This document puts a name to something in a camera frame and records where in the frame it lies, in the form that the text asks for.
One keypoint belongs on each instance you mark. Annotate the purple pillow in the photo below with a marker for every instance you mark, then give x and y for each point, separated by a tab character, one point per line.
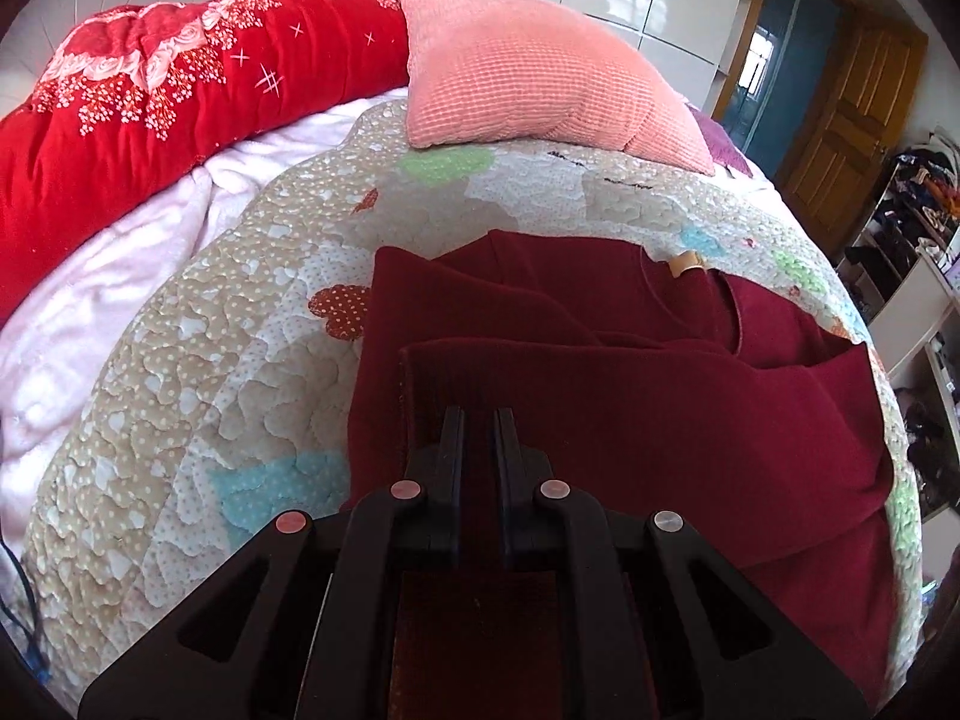
718	141

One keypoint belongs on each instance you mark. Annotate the dark red knit sweater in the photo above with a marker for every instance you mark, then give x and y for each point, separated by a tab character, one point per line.
660	405

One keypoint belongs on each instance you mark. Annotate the wooden door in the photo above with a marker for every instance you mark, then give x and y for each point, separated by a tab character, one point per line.
844	131

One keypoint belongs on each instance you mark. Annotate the white cluttered shelf unit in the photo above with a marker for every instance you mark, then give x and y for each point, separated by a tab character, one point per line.
911	300

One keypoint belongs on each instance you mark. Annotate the patchwork quilted bedspread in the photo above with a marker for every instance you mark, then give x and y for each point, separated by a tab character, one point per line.
247	390

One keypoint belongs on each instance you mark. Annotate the pink waffle pillow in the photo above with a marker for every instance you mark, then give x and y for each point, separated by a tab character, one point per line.
517	75

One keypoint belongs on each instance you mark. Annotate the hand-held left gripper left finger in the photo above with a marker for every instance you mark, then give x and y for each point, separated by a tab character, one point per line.
452	457

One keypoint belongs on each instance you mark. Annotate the red floral quilt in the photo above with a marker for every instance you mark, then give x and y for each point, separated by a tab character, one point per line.
135	112

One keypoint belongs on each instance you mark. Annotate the pale pink fleece blanket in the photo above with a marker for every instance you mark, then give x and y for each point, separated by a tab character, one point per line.
97	292

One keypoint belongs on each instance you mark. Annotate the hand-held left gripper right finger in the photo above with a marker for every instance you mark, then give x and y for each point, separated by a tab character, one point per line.
507	457

